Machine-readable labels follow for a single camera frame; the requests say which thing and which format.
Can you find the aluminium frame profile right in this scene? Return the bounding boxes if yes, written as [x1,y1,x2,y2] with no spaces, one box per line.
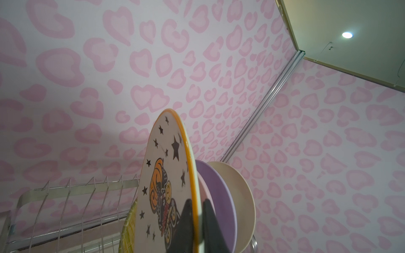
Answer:
[220,50,305,163]

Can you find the stainless steel dish rack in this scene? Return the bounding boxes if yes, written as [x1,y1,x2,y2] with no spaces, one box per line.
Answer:
[0,173,258,253]

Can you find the white star cartoon plate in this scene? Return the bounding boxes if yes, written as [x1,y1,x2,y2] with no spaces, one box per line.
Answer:
[134,109,205,253]

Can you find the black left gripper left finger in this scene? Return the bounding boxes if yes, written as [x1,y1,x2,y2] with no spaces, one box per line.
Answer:
[167,199,194,253]

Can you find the purple plate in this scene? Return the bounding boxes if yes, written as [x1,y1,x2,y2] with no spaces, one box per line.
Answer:
[196,160,237,252]

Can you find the cream beige plate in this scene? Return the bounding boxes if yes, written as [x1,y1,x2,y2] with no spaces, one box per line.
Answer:
[208,161,258,253]

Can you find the green yellow woven plate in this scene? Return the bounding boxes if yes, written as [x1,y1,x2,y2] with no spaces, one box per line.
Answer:
[118,199,137,253]

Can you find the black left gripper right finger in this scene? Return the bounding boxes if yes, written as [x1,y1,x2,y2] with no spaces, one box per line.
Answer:
[202,199,230,253]

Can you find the round ceiling light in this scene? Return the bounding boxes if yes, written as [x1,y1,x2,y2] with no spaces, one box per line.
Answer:
[342,32,353,39]

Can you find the pink plate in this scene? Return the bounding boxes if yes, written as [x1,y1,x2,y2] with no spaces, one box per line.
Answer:
[198,173,216,213]

